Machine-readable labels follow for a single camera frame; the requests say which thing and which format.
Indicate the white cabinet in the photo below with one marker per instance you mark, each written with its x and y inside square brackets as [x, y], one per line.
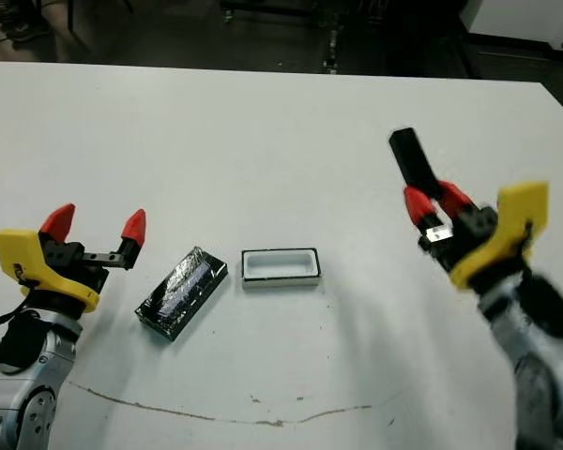
[521, 19]

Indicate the glossy black box lid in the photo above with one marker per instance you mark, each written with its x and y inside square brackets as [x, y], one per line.
[182, 294]

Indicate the slotted metal post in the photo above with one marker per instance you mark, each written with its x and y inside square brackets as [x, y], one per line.
[333, 49]

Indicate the white box base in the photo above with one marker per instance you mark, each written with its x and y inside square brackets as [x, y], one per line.
[281, 269]

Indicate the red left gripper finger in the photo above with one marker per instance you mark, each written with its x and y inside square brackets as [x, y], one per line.
[58, 224]
[135, 229]

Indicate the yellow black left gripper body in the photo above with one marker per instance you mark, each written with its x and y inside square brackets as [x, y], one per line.
[19, 258]

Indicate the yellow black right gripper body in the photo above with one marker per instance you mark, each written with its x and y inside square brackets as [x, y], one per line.
[521, 220]

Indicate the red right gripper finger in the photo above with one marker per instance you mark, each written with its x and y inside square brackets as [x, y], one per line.
[460, 206]
[420, 206]

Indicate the black camera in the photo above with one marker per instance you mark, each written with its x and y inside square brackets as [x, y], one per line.
[413, 159]

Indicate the black metal cart frame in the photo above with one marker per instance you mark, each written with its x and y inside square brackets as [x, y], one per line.
[263, 5]

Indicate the seated person in black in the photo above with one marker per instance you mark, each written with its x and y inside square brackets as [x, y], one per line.
[30, 32]

